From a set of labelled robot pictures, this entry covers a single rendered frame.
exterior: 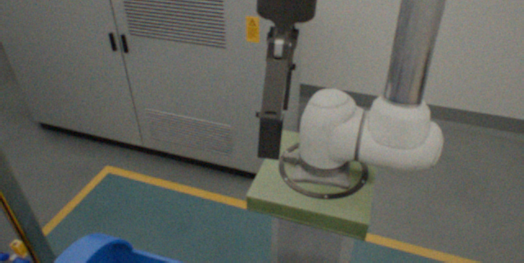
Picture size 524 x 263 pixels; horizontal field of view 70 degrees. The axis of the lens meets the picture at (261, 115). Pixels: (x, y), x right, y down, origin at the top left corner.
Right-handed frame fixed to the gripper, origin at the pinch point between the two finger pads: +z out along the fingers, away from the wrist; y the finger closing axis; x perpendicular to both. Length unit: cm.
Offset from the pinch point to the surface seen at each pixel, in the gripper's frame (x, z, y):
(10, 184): 91, 62, 38
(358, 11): -42, 50, 266
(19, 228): 93, 83, 36
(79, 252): 37, 36, -2
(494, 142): -166, 135, 230
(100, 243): 35, 37, 2
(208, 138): 55, 119, 159
